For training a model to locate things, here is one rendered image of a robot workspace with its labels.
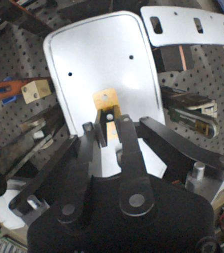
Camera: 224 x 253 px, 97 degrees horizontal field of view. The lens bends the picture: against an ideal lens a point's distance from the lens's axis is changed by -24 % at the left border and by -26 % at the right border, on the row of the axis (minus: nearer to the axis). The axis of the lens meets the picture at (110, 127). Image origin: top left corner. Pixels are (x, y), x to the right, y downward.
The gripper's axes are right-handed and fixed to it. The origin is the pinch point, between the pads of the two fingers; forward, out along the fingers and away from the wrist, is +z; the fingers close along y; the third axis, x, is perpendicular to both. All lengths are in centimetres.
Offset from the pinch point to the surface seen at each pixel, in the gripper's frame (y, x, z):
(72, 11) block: -2.3, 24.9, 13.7
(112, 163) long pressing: -3.0, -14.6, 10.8
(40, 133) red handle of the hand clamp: -13.5, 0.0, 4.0
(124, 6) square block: 10.2, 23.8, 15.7
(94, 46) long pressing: 0.3, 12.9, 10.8
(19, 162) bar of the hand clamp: -14.2, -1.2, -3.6
